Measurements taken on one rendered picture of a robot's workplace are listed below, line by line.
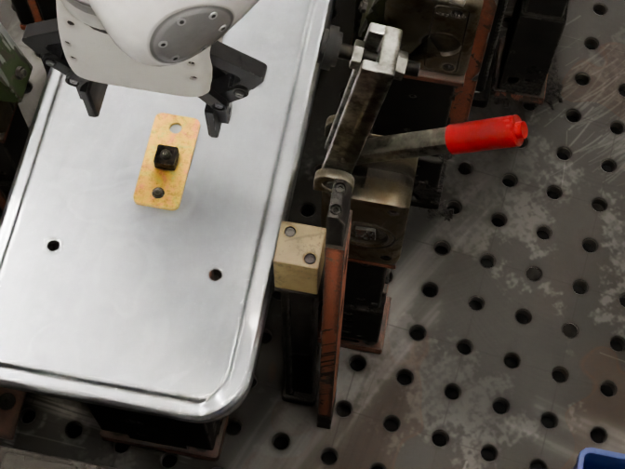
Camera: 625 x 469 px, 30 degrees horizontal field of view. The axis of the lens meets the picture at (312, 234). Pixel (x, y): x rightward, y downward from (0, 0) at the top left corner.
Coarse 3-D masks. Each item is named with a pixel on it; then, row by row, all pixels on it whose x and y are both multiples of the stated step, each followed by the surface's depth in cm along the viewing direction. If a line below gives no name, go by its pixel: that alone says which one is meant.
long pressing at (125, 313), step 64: (320, 0) 100; (64, 128) 96; (128, 128) 96; (256, 128) 96; (64, 192) 93; (128, 192) 93; (192, 192) 93; (256, 192) 93; (0, 256) 91; (64, 256) 91; (128, 256) 91; (192, 256) 91; (256, 256) 91; (0, 320) 89; (64, 320) 89; (128, 320) 89; (192, 320) 89; (256, 320) 89; (0, 384) 87; (64, 384) 87; (128, 384) 87; (192, 384) 87
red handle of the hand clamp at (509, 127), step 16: (432, 128) 83; (448, 128) 82; (464, 128) 81; (480, 128) 80; (496, 128) 79; (512, 128) 79; (368, 144) 86; (384, 144) 85; (400, 144) 84; (416, 144) 83; (432, 144) 82; (448, 144) 82; (464, 144) 81; (480, 144) 80; (496, 144) 80; (512, 144) 79; (368, 160) 86; (384, 160) 86
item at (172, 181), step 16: (160, 128) 95; (192, 128) 95; (160, 144) 94; (176, 144) 95; (192, 144) 95; (144, 160) 94; (160, 160) 93; (176, 160) 94; (144, 176) 94; (160, 176) 94; (176, 176) 94; (144, 192) 93; (176, 192) 93; (176, 208) 93
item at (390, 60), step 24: (336, 48) 74; (360, 48) 74; (384, 48) 74; (360, 72) 73; (384, 72) 73; (408, 72) 75; (360, 96) 76; (384, 96) 75; (336, 120) 85; (360, 120) 79; (336, 144) 83; (360, 144) 82; (336, 168) 86
